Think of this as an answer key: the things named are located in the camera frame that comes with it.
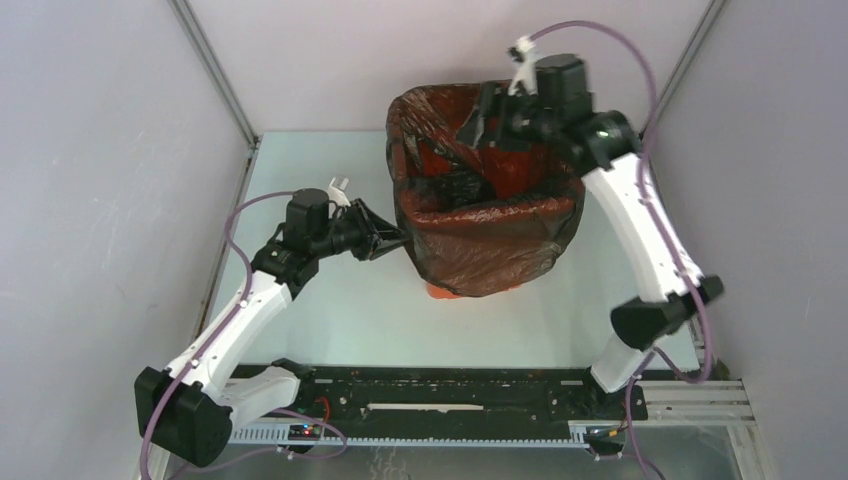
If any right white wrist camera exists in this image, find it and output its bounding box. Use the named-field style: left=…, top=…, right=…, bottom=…
left=507, top=36, right=539, bottom=96

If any white slotted cable duct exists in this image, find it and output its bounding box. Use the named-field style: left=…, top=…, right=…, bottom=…
left=228, top=423, right=598, bottom=448

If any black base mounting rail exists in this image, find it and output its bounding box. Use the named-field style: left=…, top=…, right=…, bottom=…
left=290, top=366, right=648, bottom=443

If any right aluminium frame post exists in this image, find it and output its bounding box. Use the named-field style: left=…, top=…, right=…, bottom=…
left=640, top=0, right=730, bottom=140

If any aluminium frame post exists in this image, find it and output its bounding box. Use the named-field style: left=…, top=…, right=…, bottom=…
left=640, top=0, right=730, bottom=140
left=168, top=0, right=260, bottom=149

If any orange plastic trash bin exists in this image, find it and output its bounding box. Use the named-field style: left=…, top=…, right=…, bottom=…
left=424, top=282, right=522, bottom=300

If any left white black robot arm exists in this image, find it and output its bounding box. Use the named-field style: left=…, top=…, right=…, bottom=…
left=134, top=186, right=408, bottom=479

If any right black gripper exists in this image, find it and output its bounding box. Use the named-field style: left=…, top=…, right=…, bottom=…
left=453, top=82, right=559, bottom=153

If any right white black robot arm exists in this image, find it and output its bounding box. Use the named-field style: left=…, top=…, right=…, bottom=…
left=456, top=47, right=724, bottom=418

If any black plastic trash bag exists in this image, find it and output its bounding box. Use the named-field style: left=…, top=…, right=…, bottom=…
left=386, top=84, right=586, bottom=295

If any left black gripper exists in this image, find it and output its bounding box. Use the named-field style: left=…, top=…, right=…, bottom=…
left=312, top=199, right=411, bottom=262

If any left aluminium frame post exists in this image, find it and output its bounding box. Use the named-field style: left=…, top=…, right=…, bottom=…
left=168, top=0, right=260, bottom=149

